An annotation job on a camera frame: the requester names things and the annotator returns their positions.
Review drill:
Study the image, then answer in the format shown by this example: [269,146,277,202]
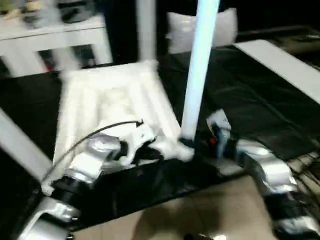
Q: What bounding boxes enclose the white plastic table top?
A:
[40,59,196,197]

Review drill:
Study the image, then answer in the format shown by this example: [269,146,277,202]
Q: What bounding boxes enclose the white plastic table leg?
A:
[46,0,81,76]
[179,0,222,145]
[0,107,54,184]
[135,0,158,66]

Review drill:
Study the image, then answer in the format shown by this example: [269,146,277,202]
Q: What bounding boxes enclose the white flat board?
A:
[233,39,320,92]

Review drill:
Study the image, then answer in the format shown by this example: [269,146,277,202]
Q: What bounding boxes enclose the grey pillow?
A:
[166,7,239,54]

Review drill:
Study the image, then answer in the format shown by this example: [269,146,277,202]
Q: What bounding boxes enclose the grey black bag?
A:
[25,0,101,25]

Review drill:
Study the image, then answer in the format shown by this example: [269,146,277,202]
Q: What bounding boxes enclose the white cabinet with glass doors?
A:
[0,0,114,77]

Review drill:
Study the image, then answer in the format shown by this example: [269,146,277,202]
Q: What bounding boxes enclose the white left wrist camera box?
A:
[119,122,157,167]

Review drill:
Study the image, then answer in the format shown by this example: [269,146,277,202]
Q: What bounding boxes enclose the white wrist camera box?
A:
[205,110,233,160]
[119,122,157,167]

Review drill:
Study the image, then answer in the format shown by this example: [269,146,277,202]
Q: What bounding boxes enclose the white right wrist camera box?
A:
[205,110,233,160]

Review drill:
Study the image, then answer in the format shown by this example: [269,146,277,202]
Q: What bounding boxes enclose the grey floor cables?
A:
[292,150,320,191]

